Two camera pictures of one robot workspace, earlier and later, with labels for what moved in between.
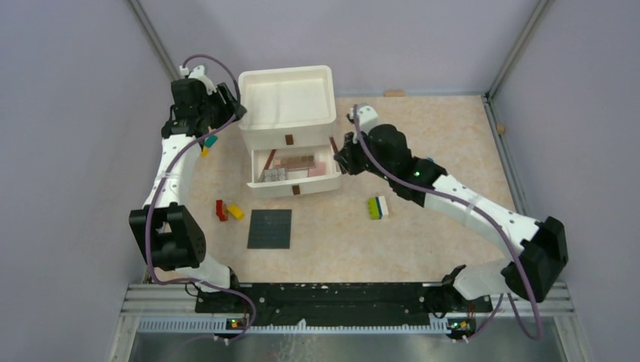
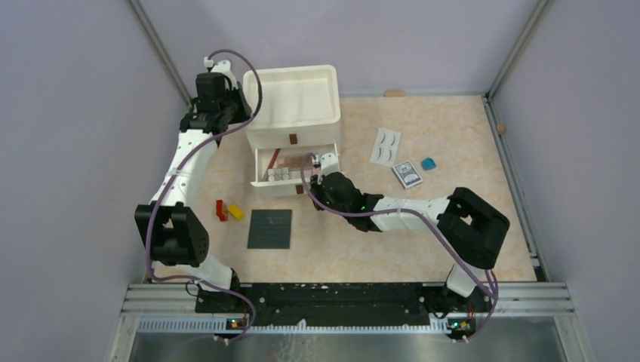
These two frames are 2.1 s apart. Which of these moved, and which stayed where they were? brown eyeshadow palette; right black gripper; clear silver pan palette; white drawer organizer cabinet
Moved: right black gripper
Stayed: clear silver pan palette; brown eyeshadow palette; white drawer organizer cabinet
